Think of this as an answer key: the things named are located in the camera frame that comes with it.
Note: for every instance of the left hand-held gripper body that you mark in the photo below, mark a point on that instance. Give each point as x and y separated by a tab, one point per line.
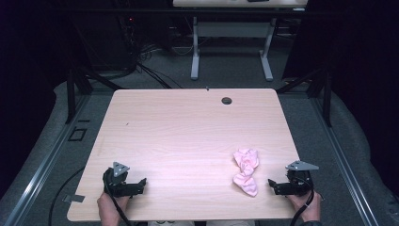
116	183

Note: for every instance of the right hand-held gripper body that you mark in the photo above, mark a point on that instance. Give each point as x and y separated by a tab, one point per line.
298	182

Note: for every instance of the pink sock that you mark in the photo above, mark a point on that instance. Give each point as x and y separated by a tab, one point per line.
246	171

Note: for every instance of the person's left hand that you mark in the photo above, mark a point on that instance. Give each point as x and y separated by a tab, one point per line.
110	205

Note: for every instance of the person's right hand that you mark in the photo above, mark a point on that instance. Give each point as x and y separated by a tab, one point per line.
309	207

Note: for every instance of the grey tape piece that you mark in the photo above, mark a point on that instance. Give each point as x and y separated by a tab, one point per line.
74	198

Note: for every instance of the black tape square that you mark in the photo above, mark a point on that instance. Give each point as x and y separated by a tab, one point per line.
71	134

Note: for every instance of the black metal stand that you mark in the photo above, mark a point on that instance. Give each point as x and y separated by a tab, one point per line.
71	94
326	97

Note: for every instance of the white desk with metal legs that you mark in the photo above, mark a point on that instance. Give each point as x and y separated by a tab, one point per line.
233	29

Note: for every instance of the aluminium floor rail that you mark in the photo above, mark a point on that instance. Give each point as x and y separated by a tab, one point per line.
345	169
40	175

